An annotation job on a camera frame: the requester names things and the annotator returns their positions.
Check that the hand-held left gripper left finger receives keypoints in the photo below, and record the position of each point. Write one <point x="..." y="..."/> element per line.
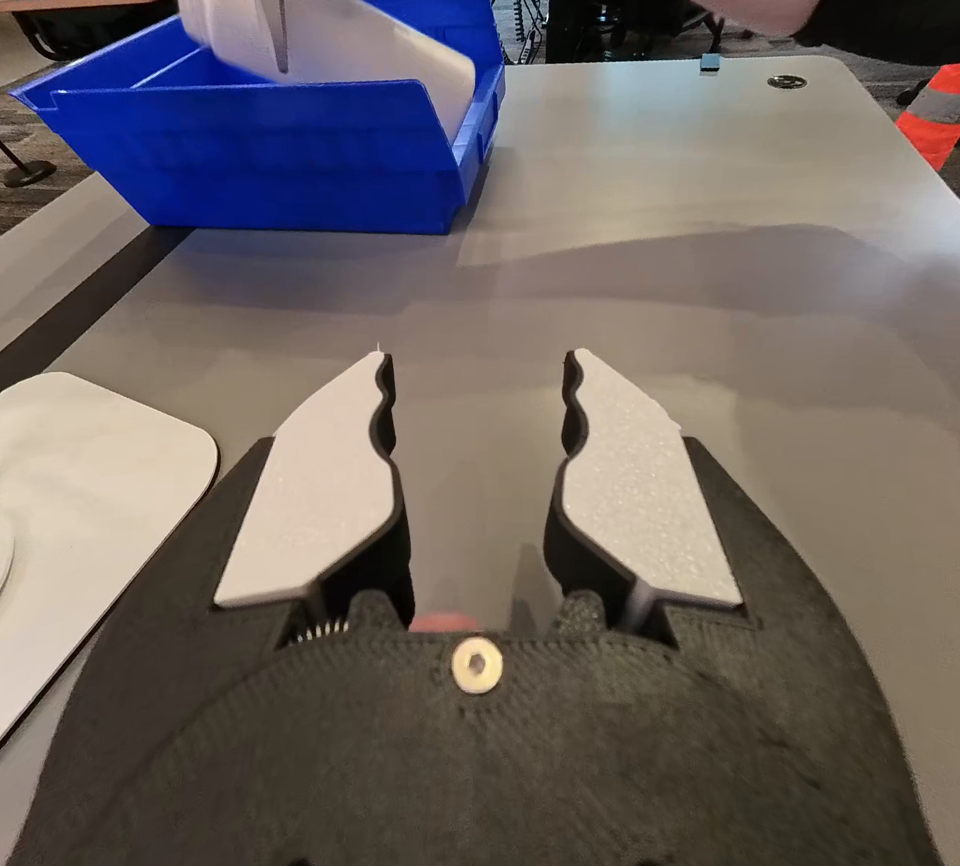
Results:
<point x="315" y="506"/>

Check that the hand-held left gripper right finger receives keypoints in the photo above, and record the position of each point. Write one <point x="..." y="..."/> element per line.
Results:
<point x="645" y="506"/>

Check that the white bottle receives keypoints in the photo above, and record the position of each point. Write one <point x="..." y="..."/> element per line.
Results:
<point x="360" y="48"/>

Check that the blue plastic bin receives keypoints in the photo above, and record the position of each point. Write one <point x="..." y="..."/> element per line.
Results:
<point x="262" y="153"/>

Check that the white stand base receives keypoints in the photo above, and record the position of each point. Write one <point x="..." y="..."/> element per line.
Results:
<point x="97" y="506"/>

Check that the black tape strip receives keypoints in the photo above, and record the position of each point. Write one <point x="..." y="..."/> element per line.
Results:
<point x="75" y="311"/>

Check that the black round-base floor stand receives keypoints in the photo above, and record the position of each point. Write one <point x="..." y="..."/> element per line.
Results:
<point x="30" y="173"/>

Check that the black table grommet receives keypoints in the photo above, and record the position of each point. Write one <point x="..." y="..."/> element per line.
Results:
<point x="787" y="82"/>

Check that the orange traffic cone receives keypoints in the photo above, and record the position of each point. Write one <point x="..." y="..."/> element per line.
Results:
<point x="934" y="115"/>

